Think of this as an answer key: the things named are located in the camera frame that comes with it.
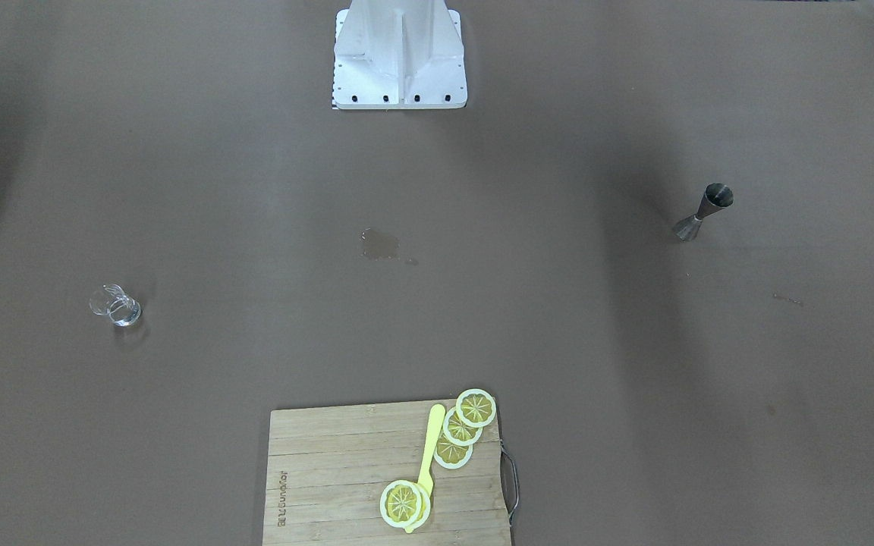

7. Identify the clear glass cup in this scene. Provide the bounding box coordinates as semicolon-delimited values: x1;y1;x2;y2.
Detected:
88;284;142;328

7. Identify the lemon slice rear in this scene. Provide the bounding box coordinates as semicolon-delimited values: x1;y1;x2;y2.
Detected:
434;433;474;469

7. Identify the wooden cutting board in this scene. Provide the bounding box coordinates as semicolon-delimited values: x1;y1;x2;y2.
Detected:
263;400;513;545

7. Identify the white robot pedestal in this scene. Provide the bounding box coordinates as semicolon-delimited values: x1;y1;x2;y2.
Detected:
333;1;465;80

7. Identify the lemon slice middle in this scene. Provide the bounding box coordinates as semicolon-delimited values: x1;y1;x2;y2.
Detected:
442;409;483;448

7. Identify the lemon slice on spoon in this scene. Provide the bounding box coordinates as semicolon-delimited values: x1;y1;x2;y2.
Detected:
379;480;432;535

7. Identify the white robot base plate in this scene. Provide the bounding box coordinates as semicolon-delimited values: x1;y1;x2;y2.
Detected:
331;60;468;111

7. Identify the steel jigger measuring cup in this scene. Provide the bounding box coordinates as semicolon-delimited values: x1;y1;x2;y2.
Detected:
672;183;734;242

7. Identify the lemon slice front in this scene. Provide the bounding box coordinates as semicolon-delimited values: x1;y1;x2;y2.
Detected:
455;388;497;428

